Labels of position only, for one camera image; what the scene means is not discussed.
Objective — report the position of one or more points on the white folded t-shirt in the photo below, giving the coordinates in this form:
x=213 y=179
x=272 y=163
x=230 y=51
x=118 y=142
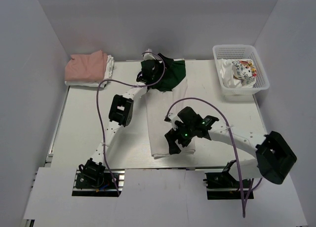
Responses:
x=107 y=75

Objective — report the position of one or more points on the white plastic basket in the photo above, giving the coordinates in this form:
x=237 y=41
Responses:
x=241 y=51

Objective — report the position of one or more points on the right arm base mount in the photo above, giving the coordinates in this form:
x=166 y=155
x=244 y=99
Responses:
x=220 y=186

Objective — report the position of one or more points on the pink t-shirt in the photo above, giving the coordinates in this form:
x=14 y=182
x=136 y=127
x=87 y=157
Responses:
x=86 y=67

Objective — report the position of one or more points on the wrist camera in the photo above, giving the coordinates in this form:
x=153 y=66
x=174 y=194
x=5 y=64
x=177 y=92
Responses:
x=147 y=55
x=175 y=121

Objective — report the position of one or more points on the white and green t-shirt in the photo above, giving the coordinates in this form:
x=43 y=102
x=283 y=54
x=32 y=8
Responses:
x=159 y=99

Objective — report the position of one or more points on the white printed crumpled t-shirt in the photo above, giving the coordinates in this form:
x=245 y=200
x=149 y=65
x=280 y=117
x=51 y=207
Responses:
x=237 y=73

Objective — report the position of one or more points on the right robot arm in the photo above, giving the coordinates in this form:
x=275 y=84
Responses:
x=272 y=157

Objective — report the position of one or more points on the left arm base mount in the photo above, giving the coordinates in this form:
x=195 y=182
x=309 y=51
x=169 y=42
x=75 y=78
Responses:
x=104 y=187

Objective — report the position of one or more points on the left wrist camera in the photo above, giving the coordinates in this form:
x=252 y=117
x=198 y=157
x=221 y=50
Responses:
x=147 y=55

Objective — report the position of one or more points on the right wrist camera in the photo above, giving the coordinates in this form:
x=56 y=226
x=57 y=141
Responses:
x=175 y=121

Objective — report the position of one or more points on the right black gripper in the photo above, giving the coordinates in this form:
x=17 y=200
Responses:
x=179 y=137

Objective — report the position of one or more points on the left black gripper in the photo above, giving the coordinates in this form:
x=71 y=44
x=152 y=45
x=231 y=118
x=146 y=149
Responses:
x=150 y=67

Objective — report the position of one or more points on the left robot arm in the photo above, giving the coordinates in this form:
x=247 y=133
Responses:
x=120 y=116

